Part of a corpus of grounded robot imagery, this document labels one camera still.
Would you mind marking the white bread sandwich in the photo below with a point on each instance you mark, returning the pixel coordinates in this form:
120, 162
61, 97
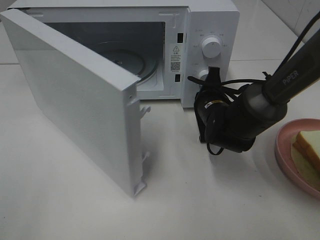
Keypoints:
305, 153

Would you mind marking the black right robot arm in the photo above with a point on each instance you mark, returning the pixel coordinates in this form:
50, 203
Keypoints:
232, 118

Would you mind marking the white microwave door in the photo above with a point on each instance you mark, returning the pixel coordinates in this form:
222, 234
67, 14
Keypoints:
92, 100

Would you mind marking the glass microwave turntable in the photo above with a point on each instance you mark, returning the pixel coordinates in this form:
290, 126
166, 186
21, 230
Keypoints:
139, 59

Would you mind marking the white upper power knob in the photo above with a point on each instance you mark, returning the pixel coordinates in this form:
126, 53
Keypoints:
211, 46

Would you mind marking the white microwave oven body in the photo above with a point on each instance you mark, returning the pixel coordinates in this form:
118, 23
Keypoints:
176, 27

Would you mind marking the white lower timer knob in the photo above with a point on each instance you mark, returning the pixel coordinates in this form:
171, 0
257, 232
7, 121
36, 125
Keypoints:
202, 75

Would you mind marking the pink round plate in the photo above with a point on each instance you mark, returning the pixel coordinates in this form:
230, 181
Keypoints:
282, 151

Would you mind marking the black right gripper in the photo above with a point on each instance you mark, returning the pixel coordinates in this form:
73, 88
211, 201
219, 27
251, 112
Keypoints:
210, 106

